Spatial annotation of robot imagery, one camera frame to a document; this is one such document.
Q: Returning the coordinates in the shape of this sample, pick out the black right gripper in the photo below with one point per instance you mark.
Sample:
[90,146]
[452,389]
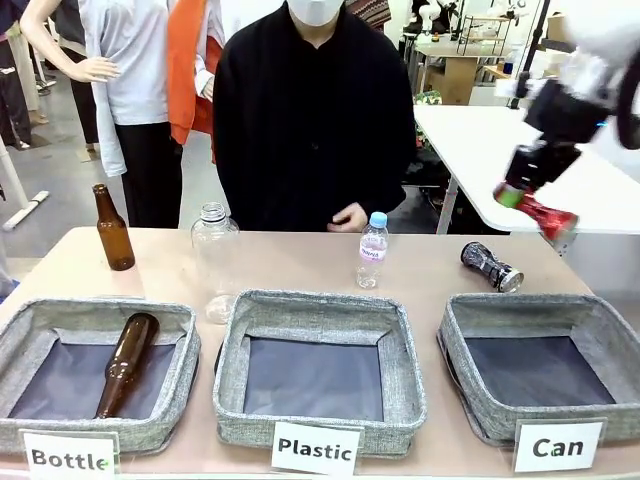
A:
[565,112]

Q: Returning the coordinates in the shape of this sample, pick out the crushed red can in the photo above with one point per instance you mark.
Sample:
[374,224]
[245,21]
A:
[547,216]

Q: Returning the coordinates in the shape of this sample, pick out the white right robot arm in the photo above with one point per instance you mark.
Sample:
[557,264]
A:
[595,30]

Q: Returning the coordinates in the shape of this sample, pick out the crushed black can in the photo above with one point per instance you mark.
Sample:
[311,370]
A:
[487,264]

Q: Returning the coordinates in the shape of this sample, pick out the grey basket labelled can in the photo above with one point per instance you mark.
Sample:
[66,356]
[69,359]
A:
[525,312]

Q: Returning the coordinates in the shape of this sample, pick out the white Can label sign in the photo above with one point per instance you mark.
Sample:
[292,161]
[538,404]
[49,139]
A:
[557,446]

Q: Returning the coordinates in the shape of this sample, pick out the grey basket labelled plastic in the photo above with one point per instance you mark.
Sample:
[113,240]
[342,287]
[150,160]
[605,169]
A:
[235,390]

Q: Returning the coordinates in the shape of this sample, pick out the grey basket labelled bottle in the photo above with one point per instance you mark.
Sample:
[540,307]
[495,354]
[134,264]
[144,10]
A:
[30,320]

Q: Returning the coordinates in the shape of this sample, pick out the person's bare hand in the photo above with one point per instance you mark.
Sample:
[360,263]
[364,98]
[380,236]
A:
[350,218]

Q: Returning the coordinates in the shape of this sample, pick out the white background table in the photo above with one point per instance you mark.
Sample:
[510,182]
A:
[470,165]

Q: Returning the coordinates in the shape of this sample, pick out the brown cardboard box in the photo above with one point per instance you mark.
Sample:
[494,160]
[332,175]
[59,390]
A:
[457,80]

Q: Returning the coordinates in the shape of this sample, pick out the black tripod pole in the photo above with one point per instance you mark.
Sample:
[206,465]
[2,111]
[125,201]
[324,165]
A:
[531,45]

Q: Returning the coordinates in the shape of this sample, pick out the small blue-capped water bottle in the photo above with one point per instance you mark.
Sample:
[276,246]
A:
[372,250]

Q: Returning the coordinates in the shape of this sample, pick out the person in black coat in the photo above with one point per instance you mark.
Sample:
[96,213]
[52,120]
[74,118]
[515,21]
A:
[310,125]

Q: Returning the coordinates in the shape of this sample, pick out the white face mask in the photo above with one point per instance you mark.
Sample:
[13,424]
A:
[316,11]

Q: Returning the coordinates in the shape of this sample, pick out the large clear plastic bottle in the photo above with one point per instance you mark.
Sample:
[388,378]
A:
[215,260]

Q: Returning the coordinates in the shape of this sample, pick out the white Plastic label sign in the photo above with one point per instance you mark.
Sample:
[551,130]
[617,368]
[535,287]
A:
[315,449]

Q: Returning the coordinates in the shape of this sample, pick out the orange hanging garment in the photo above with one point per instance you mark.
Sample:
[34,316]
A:
[185,65]

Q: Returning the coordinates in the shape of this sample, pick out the mannequin in white shirt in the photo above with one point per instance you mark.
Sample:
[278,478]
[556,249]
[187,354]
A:
[135,75]

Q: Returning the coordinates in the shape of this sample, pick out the brown glass bottle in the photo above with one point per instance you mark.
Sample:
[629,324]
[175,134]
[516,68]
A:
[114,240]
[127,360]

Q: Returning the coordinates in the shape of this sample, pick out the white table leg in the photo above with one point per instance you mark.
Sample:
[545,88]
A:
[15,185]

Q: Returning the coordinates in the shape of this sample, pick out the white Bottle label sign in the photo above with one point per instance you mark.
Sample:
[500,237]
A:
[70,457]

